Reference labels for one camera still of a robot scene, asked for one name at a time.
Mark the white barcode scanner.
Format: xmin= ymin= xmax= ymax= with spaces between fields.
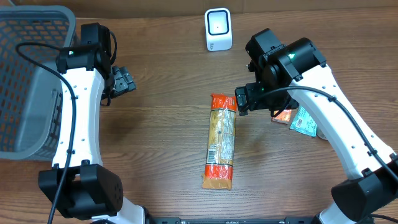
xmin=204 ymin=7 xmax=233 ymax=52

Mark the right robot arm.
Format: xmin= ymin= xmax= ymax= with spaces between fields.
xmin=235 ymin=37 xmax=397 ymax=223

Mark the green lid jar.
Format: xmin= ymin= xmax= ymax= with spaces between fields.
xmin=317 ymin=128 xmax=327 ymax=140

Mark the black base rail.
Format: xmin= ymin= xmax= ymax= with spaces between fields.
xmin=144 ymin=217 xmax=320 ymax=224

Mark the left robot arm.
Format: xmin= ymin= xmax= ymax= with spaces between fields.
xmin=39 ymin=42 xmax=147 ymax=223

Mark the small orange snack packet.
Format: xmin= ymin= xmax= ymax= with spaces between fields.
xmin=271 ymin=110 xmax=292 ymax=124

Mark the orange spaghetti package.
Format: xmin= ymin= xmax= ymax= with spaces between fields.
xmin=202 ymin=94 xmax=237 ymax=190

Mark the teal tissue packet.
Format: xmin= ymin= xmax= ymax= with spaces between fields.
xmin=290 ymin=106 xmax=317 ymax=137

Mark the grey plastic shopping basket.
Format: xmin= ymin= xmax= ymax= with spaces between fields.
xmin=1 ymin=6 xmax=77 ymax=161

